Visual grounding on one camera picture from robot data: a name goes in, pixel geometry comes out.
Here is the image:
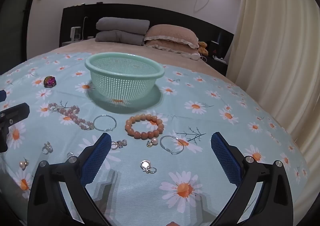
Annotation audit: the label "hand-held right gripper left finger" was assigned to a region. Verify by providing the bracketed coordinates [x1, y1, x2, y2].
[27, 133, 112, 226]

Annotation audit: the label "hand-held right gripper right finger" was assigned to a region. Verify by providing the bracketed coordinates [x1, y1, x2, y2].
[209, 132, 293, 226]

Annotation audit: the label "crystal silver ring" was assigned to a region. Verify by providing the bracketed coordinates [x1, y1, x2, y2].
[111, 139, 128, 150]

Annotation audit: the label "thin silver bangle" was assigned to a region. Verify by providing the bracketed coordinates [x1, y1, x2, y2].
[160, 135, 185, 155]
[93, 114, 117, 132]

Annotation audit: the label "pink bead bracelet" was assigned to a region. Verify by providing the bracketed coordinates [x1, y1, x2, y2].
[47, 102, 95, 131]

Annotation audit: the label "silver disc pendant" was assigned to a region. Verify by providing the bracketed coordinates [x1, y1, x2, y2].
[140, 159, 157, 174]

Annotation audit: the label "orange bead bracelet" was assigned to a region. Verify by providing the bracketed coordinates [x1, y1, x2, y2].
[125, 114, 165, 141]

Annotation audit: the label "green plastic mesh basket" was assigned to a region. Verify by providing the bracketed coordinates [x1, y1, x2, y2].
[85, 52, 165, 101]

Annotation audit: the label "iridescent purple brooch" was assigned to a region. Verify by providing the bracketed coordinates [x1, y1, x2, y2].
[43, 76, 58, 88]

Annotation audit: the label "daisy print blanket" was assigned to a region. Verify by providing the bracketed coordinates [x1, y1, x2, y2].
[0, 52, 308, 226]

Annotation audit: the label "white bedside appliance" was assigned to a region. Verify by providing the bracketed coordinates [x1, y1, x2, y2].
[70, 26, 81, 41]

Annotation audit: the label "beige bed sheet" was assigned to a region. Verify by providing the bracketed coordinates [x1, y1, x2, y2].
[45, 38, 248, 91]

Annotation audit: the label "brown teddy bear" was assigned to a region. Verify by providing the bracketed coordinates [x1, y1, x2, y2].
[197, 41, 209, 57]

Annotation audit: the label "grey folded blanket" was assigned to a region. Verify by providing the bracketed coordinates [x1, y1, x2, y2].
[95, 30, 146, 46]

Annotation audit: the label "cream curtain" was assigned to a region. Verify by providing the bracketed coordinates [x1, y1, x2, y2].
[225, 0, 320, 166]

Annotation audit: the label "pink ruffled pillow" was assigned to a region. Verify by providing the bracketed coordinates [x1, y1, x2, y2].
[144, 39, 198, 55]
[144, 24, 200, 49]

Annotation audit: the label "grey pillows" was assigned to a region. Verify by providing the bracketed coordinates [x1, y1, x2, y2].
[96, 17, 150, 35]

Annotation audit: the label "black headboard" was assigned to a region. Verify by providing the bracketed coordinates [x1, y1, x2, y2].
[59, 3, 235, 77]

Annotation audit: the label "silver stone ring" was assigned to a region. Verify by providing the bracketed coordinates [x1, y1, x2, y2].
[41, 141, 53, 155]

